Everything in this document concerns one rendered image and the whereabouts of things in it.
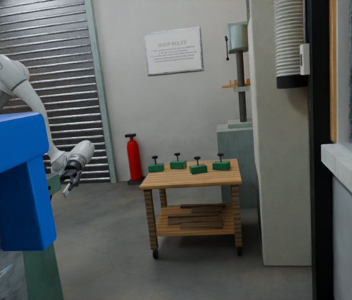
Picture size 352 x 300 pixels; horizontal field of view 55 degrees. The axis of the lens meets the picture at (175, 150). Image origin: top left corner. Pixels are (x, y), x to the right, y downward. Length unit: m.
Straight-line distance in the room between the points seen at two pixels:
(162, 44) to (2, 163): 3.71
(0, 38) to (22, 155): 4.48
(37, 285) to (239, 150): 2.09
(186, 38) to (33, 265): 3.13
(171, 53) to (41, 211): 3.62
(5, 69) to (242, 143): 1.89
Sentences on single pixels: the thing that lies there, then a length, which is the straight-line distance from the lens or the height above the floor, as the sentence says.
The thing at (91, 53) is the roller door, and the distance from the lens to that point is 4.20.
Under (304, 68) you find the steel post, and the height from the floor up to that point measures 1.17.
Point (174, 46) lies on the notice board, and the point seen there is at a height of 1.54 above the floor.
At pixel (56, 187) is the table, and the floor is 0.86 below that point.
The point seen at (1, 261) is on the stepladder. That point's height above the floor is 1.00.
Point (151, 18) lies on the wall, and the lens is 4.05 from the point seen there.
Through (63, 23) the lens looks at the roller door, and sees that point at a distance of 4.37.
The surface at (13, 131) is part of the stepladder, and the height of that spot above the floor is 1.15.
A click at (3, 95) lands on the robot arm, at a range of 2.09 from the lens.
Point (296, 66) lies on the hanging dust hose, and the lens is 1.77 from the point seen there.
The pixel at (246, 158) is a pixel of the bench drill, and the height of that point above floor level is 0.45.
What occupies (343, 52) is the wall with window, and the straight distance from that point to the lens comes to 1.51.
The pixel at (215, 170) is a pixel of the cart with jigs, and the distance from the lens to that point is 2.40.
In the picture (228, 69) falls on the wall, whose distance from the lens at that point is 3.90.
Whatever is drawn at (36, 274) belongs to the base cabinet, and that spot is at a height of 0.59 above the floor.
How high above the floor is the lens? 1.18
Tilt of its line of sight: 12 degrees down
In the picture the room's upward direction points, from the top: 6 degrees counter-clockwise
